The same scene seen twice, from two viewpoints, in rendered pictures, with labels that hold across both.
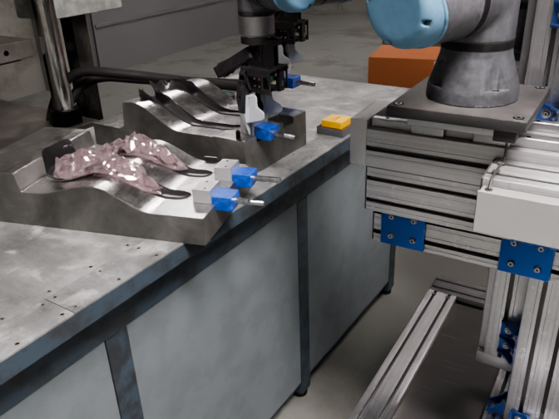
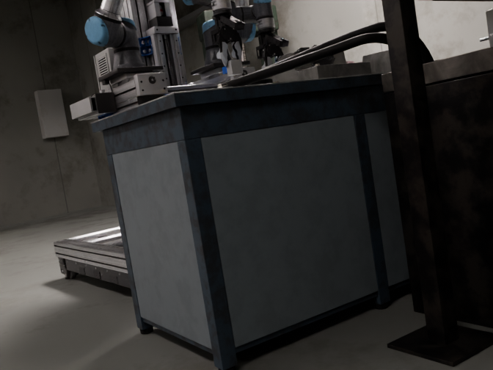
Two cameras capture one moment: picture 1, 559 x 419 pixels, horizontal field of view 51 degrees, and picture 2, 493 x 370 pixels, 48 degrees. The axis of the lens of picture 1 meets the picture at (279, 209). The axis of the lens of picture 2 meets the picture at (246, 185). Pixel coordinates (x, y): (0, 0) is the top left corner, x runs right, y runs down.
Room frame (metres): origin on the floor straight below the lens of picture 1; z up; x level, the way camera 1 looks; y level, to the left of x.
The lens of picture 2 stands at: (3.61, 0.80, 0.64)
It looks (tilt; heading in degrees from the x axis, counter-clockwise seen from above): 4 degrees down; 203
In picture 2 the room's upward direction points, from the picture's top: 9 degrees counter-clockwise
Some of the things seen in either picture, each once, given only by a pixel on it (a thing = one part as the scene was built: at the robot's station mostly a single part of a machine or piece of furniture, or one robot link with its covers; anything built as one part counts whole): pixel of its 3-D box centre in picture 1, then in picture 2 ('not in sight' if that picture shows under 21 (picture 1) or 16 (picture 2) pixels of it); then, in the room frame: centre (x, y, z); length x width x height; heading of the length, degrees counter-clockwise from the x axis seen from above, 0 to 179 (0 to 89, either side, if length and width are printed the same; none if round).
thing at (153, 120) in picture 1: (196, 119); (300, 74); (1.46, 0.20, 0.87); 0.50 x 0.26 x 0.14; 56
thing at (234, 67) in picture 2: (293, 81); (228, 70); (1.56, -0.05, 0.93); 0.13 x 0.05 x 0.05; 55
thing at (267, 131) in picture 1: (270, 131); not in sight; (1.25, 0.01, 0.89); 0.13 x 0.05 x 0.05; 55
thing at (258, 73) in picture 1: (261, 65); (268, 44); (1.26, 0.03, 1.04); 0.09 x 0.08 x 0.12; 56
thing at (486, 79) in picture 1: (474, 66); (218, 56); (0.98, -0.34, 1.09); 0.15 x 0.15 x 0.10
